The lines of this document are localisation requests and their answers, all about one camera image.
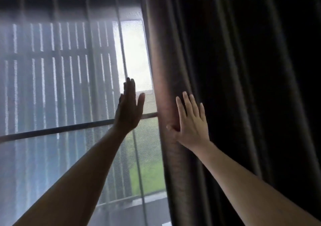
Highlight dark vertical balcony slats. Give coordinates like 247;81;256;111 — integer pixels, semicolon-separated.
0;20;122;136

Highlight brown curtain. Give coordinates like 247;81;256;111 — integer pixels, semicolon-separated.
139;0;321;226

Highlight person's right hand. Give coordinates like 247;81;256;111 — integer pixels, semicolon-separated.
166;91;211;153

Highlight person's right forearm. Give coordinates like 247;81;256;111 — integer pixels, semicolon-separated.
192;140;321;226

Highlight person's left hand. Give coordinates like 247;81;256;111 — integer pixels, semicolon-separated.
113;77;146;137

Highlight white window security grille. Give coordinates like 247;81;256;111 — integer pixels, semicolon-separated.
0;0;161;226

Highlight person's left forearm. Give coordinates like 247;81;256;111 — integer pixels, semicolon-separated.
12;127;128;226

